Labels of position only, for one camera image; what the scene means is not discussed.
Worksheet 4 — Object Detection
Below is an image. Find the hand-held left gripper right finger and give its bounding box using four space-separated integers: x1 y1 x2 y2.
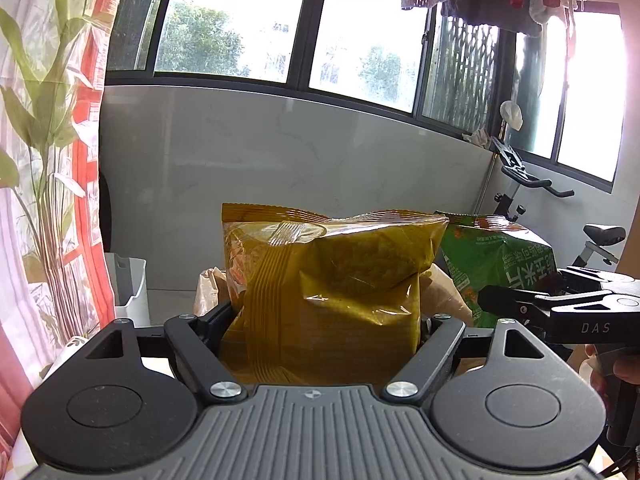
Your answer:
382 312 547 402

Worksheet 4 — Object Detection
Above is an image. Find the exercise bike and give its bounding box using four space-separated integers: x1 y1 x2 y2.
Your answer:
480 135 629 273

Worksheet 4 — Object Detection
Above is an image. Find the green chip bag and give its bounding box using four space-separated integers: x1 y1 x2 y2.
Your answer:
434 210 557 330

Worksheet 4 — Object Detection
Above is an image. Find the checked tablecloth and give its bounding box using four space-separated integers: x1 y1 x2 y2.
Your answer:
37 332 96 392

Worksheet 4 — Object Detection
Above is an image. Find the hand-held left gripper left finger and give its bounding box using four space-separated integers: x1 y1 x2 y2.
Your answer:
85 304 248 403

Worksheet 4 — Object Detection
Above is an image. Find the yellow snack bag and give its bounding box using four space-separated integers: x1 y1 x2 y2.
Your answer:
220 202 449 387

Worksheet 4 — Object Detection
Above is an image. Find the dark hanging garment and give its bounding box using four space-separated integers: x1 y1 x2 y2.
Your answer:
440 0 547 37

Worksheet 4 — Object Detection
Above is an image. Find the white bundled cloth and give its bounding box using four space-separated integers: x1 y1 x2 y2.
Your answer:
500 101 524 132

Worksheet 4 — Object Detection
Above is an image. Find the person's right hand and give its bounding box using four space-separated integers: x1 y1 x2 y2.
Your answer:
612 358 640 386

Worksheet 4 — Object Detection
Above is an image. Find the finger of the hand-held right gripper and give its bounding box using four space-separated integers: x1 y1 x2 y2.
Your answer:
477 284 640 347
547 266 640 295

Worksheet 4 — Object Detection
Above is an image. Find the white plastic bin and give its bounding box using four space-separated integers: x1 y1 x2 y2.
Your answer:
116 254 151 327

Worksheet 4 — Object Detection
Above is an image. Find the printed curtain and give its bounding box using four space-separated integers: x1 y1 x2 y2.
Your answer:
0 0 132 461

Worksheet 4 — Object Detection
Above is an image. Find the crumpled white rag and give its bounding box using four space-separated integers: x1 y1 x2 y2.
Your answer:
462 127 497 150

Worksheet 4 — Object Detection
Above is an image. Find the black-framed window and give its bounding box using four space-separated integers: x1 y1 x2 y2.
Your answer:
106 0 627 194

